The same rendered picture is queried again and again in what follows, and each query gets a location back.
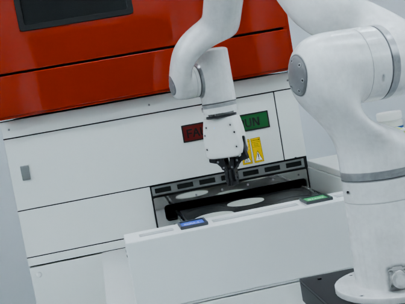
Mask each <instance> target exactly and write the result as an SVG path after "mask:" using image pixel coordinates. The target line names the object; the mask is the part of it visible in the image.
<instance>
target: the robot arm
mask: <svg viewBox="0 0 405 304"><path fill-rule="evenodd" d="M277 1H278V3H279V4H280V5H281V7H282V8H283V10H284V11H285V12H286V14H287V15H288V16H289V17H290V18H291V19H292V20H293V21H294V22H295V23H296V24H297V25H298V26H299V27H300V28H302V29H303V30H304V31H306V32H307V33H309V34H311V35H312V36H310V37H308V38H306V39H304V40H303V41H301V42H300V43H299V44H298V45H297V46H296V48H295V49H294V50H293V52H292V54H291V57H290V60H289V65H288V70H287V73H288V80H289V86H290V89H291V91H292V93H293V95H294V97H295V98H296V100H297V101H298V102H299V104H300V105H301V106H302V107H303V108H304V109H305V110H306V111H307V112H308V113H309V114H310V115H311V116H312V117H313V118H314V119H315V120H316V121H317V122H318V123H319V124H320V125H321V126H322V127H323V128H324V129H325V131H326V132H327V133H328V135H329V136H330V138H331V140H332V141H333V144H334V147H335V149H336V153H337V158H338V162H339V170H340V175H341V182H342V190H343V195H344V203H345V211H346V216H347V224H348V233H349V237H350V246H351V254H352V259H353V267H354V272H352V273H349V274H347V275H345V276H343V277H342V278H340V279H339V280H338V281H337V282H336V283H335V285H334V286H335V292H336V294H337V296H338V297H340V298H341V299H344V300H346V301H349V302H353V303H361V304H400V303H405V132H403V131H402V130H400V129H398V128H395V127H392V126H389V125H384V124H380V123H377V122H374V121H373V120H372V119H371V118H369V117H368V116H367V115H366V113H365V112H364V110H363V108H362V103H368V102H371V101H378V100H384V99H388V98H393V97H398V96H402V95H405V19H403V18H402V17H400V16H399V15H397V14H395V13H393V12H391V11H389V10H387V9H385V8H383V7H381V6H379V5H377V4H375V3H372V2H370V1H367V0H277ZM242 6H243V0H204V2H203V10H202V17H201V19H200V20H199V21H198V22H197V23H195V24H194V25H193V26H192V27H190V28H189V29H188V30H187V31H186V32H185V33H184V34H183V35H182V36H181V37H180V39H179V41H178V42H177V44H176V45H175V47H174V50H173V52H172V56H171V62H170V68H169V88H170V91H171V94H172V96H173V97H174V98H176V99H178V100H187V99H191V98H197V97H200V98H201V102H202V108H201V112H202V113H203V114H204V115H208V116H209V117H206V119H204V120H203V138H204V149H205V153H206V157H207V158H208V159H209V162H210V163H215V164H218V165H219V166H220V167H221V169H222V170H224V173H225V180H226V182H227V186H234V185H236V184H239V174H238V170H237V168H238V167H239V164H240V163H241V161H243V160H245V159H248V158H249V155H248V152H247V151H248V142H247V138H246V134H245V129H244V127H243V123H242V120H241V118H240V115H239V114H237V113H236V112H234V110H237V109H238V108H237V101H236V95H235V91H234V84H233V77H232V73H231V66H230V59H229V56H228V49H227V48H226V47H223V46H220V47H214V48H212V47H213V46H215V45H217V44H219V43H221V42H223V41H225V40H227V39H229V38H231V37H232V36H234V35H235V34H236V33H237V31H238V29H239V25H240V20H241V14H242ZM240 154H241V156H239V155H240ZM228 158H230V161H229V159H228Z"/></svg>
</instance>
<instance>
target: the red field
mask: <svg viewBox="0 0 405 304"><path fill-rule="evenodd" d="M183 133H184V139H185V141H191V140H195V139H201V138H203V124H197V125H190V126H187V127H183Z"/></svg>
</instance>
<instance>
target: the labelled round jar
mask: <svg viewBox="0 0 405 304"><path fill-rule="evenodd" d="M376 118H377V121H378V123H380V124H384V125H389V126H392V127H401V128H404V125H403V120H402V119H401V118H402V114H401V111H400V110H393V111H388V112H381V113H377V114H376Z"/></svg>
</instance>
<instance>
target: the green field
mask: <svg viewBox="0 0 405 304"><path fill-rule="evenodd" d="M240 118H241V120H242V123H243V127H244V129H245V130H250V129H254V128H260V127H266V126H269V124H268V117H267V113H266V112H263V113H256V114H252V115H246V116H240Z"/></svg>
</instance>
